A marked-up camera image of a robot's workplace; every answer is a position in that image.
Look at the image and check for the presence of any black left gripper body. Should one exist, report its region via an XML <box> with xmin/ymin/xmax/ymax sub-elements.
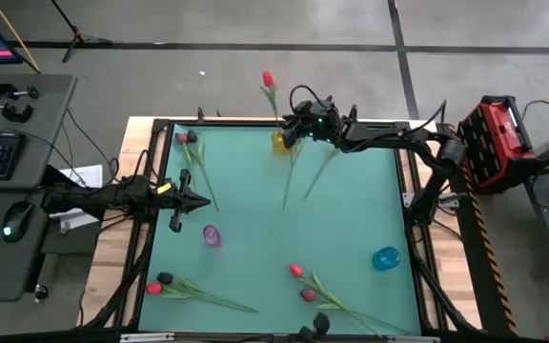
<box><xmin>158</xmin><ymin>169</ymin><xmax>193</xmax><ymax>234</ymax></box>

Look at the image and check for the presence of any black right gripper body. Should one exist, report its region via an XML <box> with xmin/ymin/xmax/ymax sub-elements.
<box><xmin>296</xmin><ymin>111</ymin><xmax>345</xmax><ymax>145</ymax></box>

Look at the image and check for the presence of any dark red artificial tulip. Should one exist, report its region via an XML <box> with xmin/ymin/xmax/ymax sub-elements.
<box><xmin>174</xmin><ymin>132</ymin><xmax>198</xmax><ymax>188</ymax></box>
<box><xmin>300</xmin><ymin>289</ymin><xmax>383</xmax><ymax>338</ymax></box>

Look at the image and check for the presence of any green stem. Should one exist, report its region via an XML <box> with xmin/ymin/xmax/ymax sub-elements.
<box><xmin>156</xmin><ymin>272</ymin><xmax>259</xmax><ymax>314</ymax></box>

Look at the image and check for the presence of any yellow glass vase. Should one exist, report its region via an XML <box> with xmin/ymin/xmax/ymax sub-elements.
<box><xmin>271</xmin><ymin>128</ymin><xmax>292</xmax><ymax>155</ymax></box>

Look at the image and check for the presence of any pink ribbed glass vase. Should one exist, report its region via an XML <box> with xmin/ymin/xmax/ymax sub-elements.
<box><xmin>202</xmin><ymin>224</ymin><xmax>223</xmax><ymax>250</ymax></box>

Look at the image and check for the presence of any blue glass vase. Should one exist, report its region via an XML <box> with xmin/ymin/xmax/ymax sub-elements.
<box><xmin>372</xmin><ymin>246</ymin><xmax>402</xmax><ymax>272</ymax></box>

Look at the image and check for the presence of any teal table mat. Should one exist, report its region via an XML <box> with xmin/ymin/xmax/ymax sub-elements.
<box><xmin>137</xmin><ymin>122</ymin><xmax>422</xmax><ymax>336</ymax></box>

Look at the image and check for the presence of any white paper sheet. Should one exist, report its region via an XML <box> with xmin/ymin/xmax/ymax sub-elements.
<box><xmin>57</xmin><ymin>164</ymin><xmax>105</xmax><ymax>190</ymax></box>
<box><xmin>49</xmin><ymin>208</ymin><xmax>100</xmax><ymax>234</ymax></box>

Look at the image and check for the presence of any grey side desk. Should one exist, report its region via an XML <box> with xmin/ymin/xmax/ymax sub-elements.
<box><xmin>0</xmin><ymin>73</ymin><xmax>79</xmax><ymax>303</ymax></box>

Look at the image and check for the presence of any black computer mouse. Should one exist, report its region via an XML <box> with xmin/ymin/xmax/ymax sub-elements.
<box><xmin>0</xmin><ymin>200</ymin><xmax>35</xmax><ymax>245</ymax></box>

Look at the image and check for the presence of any red black tool case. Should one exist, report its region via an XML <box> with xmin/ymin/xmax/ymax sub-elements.
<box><xmin>456</xmin><ymin>94</ymin><xmax>541</xmax><ymax>195</ymax></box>

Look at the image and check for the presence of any black clamp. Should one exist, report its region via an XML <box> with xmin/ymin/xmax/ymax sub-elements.
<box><xmin>0</xmin><ymin>98</ymin><xmax>35</xmax><ymax>124</ymax></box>
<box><xmin>0</xmin><ymin>81</ymin><xmax>41</xmax><ymax>102</ymax></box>

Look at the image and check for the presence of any black tripod stand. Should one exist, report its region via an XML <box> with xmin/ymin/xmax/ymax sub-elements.
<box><xmin>49</xmin><ymin>0</ymin><xmax>113</xmax><ymax>64</ymax></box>

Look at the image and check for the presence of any black yellow striped bar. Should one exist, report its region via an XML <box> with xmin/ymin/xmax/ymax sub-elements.
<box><xmin>438</xmin><ymin>122</ymin><xmax>519</xmax><ymax>340</ymax></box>

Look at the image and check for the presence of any thin yellow pole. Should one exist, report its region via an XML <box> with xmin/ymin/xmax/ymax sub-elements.
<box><xmin>0</xmin><ymin>0</ymin><xmax>42</xmax><ymax>75</ymax></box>

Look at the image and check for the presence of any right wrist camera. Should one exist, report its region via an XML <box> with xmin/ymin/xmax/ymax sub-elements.
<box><xmin>295</xmin><ymin>97</ymin><xmax>336</xmax><ymax>118</ymax></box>

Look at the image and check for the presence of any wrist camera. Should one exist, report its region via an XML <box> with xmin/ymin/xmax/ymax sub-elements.
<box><xmin>295</xmin><ymin>97</ymin><xmax>336</xmax><ymax>118</ymax></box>
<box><xmin>129</xmin><ymin>173</ymin><xmax>161</xmax><ymax>201</ymax></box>

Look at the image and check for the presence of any black camera cable loop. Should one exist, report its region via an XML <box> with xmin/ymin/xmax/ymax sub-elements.
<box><xmin>288</xmin><ymin>84</ymin><xmax>334</xmax><ymax>114</ymax></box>

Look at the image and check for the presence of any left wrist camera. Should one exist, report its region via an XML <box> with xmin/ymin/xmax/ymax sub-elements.
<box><xmin>129</xmin><ymin>173</ymin><xmax>161</xmax><ymax>201</ymax></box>

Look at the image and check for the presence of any black metal table frame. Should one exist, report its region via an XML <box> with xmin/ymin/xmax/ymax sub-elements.
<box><xmin>77</xmin><ymin>116</ymin><xmax>484</xmax><ymax>343</ymax></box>

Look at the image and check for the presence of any silver metal bracket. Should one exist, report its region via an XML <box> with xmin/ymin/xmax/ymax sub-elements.
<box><xmin>386</xmin><ymin>335</ymin><xmax>441</xmax><ymax>343</ymax></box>
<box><xmin>401</xmin><ymin>190</ymin><xmax>461</xmax><ymax>211</ymax></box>
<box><xmin>119</xmin><ymin>333</ymin><xmax>176</xmax><ymax>343</ymax></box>

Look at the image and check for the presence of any black table-level camera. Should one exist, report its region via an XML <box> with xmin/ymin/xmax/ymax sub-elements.
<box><xmin>297</xmin><ymin>312</ymin><xmax>332</xmax><ymax>343</ymax></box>

